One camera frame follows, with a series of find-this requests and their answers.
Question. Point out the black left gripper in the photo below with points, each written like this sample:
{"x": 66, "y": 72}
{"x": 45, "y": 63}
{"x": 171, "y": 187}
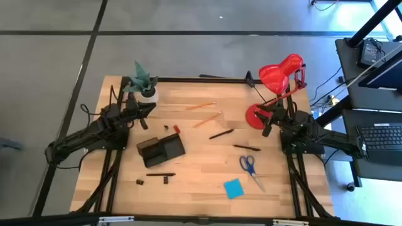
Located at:
{"x": 132, "y": 111}

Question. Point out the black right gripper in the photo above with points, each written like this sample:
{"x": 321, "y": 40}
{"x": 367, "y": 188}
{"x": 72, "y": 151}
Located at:
{"x": 281, "y": 117}

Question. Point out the small red eraser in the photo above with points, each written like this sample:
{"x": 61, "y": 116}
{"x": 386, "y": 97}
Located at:
{"x": 176, "y": 128}

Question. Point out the black pen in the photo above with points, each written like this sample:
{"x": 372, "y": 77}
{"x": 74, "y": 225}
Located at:
{"x": 247, "y": 147}
{"x": 221, "y": 134}
{"x": 160, "y": 174}

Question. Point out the black mesh desk organizer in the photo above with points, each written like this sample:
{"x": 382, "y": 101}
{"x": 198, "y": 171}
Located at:
{"x": 163, "y": 150}

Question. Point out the orange pencil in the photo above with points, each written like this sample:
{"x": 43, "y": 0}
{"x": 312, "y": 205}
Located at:
{"x": 207, "y": 119}
{"x": 201, "y": 105}

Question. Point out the blue sticky note pad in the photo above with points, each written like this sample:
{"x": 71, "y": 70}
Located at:
{"x": 234, "y": 189}

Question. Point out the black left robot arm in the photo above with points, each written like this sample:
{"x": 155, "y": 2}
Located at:
{"x": 81, "y": 135}

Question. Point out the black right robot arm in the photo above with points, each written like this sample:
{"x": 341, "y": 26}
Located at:
{"x": 333, "y": 138}

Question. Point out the green plant in white pot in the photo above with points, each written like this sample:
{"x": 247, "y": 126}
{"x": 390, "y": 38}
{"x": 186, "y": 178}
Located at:
{"x": 143, "y": 81}

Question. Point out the red desk lamp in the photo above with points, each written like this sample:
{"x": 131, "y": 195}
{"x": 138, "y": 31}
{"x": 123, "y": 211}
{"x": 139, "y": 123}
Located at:
{"x": 276, "y": 77}

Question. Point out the black diagonal desk leg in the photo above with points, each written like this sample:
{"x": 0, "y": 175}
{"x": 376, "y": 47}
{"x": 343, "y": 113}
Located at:
{"x": 333, "y": 111}

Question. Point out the white yellow power strip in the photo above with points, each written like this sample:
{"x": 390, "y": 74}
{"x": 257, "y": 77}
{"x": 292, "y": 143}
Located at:
{"x": 333, "y": 101}

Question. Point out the black side desk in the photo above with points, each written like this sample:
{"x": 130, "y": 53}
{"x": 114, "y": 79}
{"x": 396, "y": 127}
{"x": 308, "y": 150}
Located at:
{"x": 377, "y": 172}
{"x": 348, "y": 78}

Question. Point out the black caster wheel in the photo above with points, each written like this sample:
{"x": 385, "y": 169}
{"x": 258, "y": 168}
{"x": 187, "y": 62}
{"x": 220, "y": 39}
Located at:
{"x": 350, "y": 187}

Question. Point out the black keyboard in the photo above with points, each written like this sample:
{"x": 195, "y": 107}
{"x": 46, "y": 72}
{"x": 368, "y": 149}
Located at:
{"x": 381, "y": 139}

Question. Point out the black power adapter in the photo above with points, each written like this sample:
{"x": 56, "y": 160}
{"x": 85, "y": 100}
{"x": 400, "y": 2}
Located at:
{"x": 369, "y": 53}

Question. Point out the black monitor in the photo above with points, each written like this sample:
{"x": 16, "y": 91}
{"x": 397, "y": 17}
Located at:
{"x": 384, "y": 77}

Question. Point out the grey object on floor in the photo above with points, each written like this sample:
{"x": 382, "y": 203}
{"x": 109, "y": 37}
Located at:
{"x": 11, "y": 144}

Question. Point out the black diagonal pole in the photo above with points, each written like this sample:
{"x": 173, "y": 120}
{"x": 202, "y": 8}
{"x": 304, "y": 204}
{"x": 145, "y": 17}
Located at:
{"x": 373, "y": 22}

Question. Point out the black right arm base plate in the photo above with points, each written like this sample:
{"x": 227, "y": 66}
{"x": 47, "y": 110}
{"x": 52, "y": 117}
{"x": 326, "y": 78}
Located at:
{"x": 292, "y": 150}

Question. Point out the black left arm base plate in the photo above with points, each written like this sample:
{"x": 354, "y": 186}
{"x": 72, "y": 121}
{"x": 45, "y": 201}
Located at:
{"x": 106, "y": 147}

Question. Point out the black aluminium table frame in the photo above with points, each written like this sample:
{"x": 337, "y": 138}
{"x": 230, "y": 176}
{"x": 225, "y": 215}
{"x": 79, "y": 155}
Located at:
{"x": 204, "y": 80}

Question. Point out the silver frame bracket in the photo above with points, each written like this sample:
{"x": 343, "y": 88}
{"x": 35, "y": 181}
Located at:
{"x": 116, "y": 219}
{"x": 290, "y": 223}

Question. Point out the small grey bracket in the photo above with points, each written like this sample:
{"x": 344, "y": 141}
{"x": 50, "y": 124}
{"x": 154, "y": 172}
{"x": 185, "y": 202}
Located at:
{"x": 203, "y": 221}

